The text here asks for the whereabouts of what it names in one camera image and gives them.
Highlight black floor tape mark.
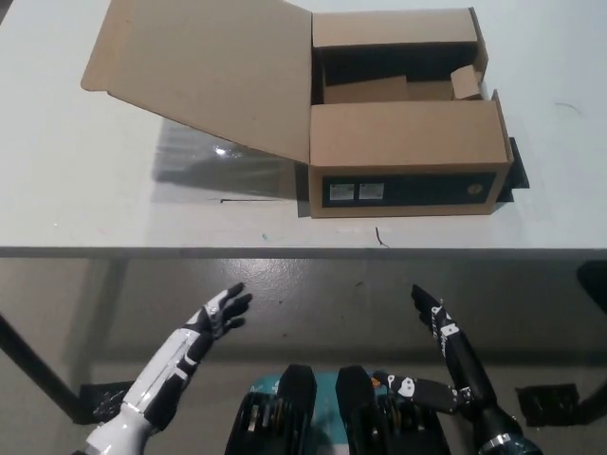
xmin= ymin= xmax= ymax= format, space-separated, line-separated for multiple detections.
xmin=514 ymin=382 xmax=582 ymax=426
xmin=70 ymin=380 xmax=139 ymax=426

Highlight white and black left hand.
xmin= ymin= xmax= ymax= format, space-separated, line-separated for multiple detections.
xmin=123 ymin=282 xmax=253 ymax=428

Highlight brown cardboard storage box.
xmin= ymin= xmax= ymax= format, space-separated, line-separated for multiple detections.
xmin=80 ymin=0 xmax=516 ymax=220

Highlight small folded cardboard cube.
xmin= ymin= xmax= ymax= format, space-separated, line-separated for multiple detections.
xmin=450 ymin=64 xmax=484 ymax=101

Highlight black right hand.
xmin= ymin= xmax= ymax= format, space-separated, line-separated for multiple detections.
xmin=373 ymin=283 xmax=498 ymax=419

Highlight black rounded object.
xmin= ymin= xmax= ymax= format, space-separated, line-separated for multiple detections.
xmin=576 ymin=260 xmax=607 ymax=305

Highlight robot legs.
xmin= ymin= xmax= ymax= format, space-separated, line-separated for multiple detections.
xmin=230 ymin=362 xmax=451 ymax=455

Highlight transparent plastic sheet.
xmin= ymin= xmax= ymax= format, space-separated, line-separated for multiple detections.
xmin=151 ymin=118 xmax=310 ymax=199

